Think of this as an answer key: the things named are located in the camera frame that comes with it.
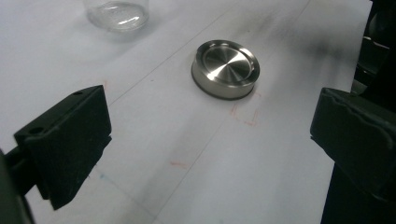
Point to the clear glass jar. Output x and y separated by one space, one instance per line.
118 15

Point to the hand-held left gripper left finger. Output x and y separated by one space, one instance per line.
68 146

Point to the dark equipment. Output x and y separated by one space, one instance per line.
378 56

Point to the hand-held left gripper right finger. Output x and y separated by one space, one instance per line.
358 143

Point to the round steel lid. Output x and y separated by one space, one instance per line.
225 70

